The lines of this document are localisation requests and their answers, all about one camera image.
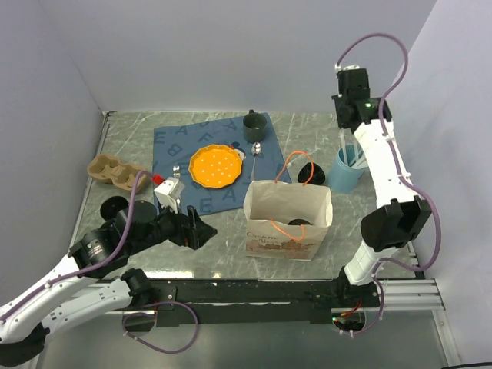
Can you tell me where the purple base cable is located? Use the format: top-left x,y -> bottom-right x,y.
121,300 -> 200,354
337,284 -> 386,339

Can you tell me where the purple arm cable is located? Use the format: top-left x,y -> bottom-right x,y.
0,171 -> 155,322
334,32 -> 443,331

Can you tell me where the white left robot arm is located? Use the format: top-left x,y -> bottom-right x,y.
1,191 -> 218,367

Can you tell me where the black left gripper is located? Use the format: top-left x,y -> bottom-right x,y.
128,196 -> 218,254

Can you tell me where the white wrapped straw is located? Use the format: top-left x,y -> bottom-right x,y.
352,145 -> 367,168
340,128 -> 357,168

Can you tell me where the light blue straw cup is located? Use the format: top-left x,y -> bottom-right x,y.
327,144 -> 367,194

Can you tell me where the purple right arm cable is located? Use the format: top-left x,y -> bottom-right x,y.
334,32 -> 443,331

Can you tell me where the silver fork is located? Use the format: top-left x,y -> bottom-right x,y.
173,165 -> 181,179

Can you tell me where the cream paper gift bag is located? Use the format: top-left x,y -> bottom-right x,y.
242,150 -> 334,262

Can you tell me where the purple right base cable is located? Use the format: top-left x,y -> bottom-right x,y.
337,284 -> 386,339

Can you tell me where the bear figure coaster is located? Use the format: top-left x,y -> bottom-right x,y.
231,141 -> 246,161

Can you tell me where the silver spoon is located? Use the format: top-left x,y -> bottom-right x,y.
251,142 -> 262,181

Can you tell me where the orange dotted plate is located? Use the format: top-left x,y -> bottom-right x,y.
188,144 -> 243,189

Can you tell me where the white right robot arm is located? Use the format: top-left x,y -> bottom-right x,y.
332,65 -> 431,307

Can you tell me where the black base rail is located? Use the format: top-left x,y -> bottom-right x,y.
121,278 -> 380,327

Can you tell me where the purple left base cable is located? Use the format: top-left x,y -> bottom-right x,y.
121,300 -> 200,354

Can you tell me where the dark green mug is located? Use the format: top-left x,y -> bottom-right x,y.
242,109 -> 267,143

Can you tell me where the aluminium frame rail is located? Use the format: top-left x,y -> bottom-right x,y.
381,279 -> 444,311

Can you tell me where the blue letter placemat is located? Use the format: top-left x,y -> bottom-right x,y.
153,114 -> 284,215

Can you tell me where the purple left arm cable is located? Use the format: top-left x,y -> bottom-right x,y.
0,171 -> 155,322

